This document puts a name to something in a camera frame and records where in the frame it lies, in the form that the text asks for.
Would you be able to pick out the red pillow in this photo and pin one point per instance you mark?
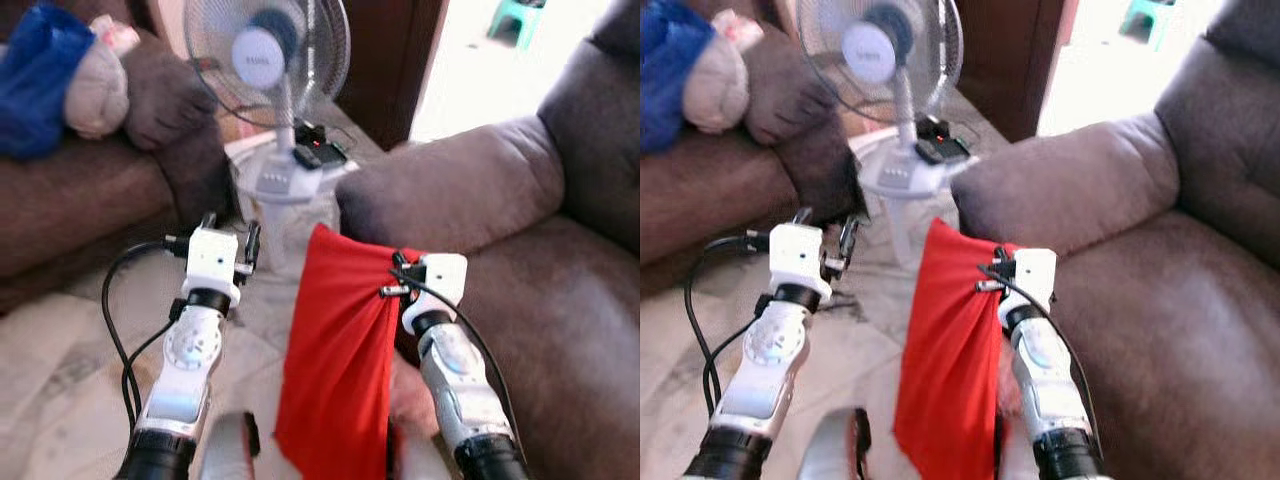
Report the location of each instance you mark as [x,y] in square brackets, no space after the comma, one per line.
[335,360]
[945,360]

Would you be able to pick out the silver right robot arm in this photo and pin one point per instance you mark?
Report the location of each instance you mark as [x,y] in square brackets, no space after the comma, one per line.
[455,380]
[1045,375]

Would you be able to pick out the pink cat face pillow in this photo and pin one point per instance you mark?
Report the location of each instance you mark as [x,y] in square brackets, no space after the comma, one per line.
[1006,390]
[410,400]

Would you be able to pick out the brown two-seat sofa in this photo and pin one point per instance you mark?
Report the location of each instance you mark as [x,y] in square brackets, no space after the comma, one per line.
[540,300]
[1160,300]

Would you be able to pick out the white air cooler unit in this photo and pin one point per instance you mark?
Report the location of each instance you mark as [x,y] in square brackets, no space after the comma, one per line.
[900,180]
[280,185]

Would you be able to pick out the white standing fan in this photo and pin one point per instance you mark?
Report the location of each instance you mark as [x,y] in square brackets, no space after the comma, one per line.
[870,50]
[260,55]

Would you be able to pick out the white robot leg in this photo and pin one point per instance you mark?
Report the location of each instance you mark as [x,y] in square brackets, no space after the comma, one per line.
[830,448]
[228,450]

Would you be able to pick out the blue cloth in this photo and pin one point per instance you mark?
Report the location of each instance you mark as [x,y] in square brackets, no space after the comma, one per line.
[670,75]
[40,80]

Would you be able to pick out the dark wooden door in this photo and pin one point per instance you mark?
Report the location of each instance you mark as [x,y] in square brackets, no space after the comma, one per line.
[390,60]
[1010,60]

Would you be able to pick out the green plastic stool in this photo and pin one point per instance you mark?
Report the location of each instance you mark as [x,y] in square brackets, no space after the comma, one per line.
[515,20]
[1148,18]

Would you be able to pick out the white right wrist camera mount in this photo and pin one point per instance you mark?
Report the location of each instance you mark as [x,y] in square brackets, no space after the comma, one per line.
[1032,280]
[440,285]

